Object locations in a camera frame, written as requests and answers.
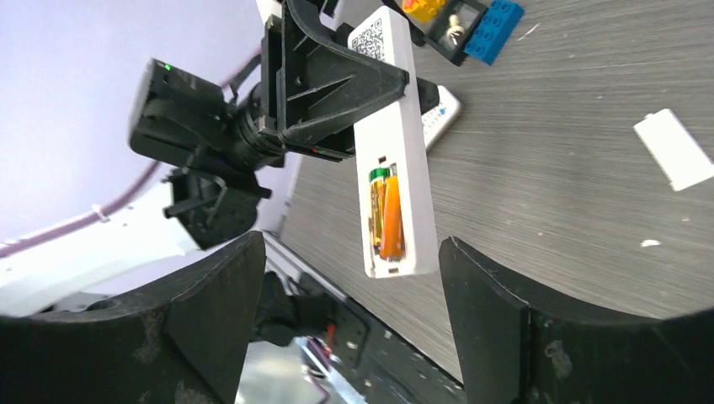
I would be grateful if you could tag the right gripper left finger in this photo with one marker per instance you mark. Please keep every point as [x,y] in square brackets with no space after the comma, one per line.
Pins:
[180,339]

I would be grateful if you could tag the short white remote control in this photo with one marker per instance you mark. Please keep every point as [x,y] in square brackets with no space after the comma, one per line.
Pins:
[437,120]

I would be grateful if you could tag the blue lego brick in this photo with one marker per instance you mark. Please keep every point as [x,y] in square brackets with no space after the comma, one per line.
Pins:
[494,30]

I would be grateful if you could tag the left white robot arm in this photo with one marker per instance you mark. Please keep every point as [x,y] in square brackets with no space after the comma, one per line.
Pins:
[209,198]

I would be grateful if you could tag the orange toy block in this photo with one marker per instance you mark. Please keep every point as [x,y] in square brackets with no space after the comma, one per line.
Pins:
[423,11]

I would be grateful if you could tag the long white remote control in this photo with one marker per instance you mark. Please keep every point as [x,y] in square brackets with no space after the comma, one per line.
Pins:
[393,137]

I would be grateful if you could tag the black square tray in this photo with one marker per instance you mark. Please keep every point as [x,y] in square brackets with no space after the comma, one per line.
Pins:
[453,26]

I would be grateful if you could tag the orange battery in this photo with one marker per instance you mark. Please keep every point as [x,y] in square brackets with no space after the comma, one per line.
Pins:
[392,245]

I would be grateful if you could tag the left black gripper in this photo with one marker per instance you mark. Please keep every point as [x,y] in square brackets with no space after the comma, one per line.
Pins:
[312,92]

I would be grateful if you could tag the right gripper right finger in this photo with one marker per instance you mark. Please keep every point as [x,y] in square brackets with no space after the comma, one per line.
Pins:
[520,341]

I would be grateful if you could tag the white battery cover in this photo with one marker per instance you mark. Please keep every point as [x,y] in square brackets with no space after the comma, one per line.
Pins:
[677,153]

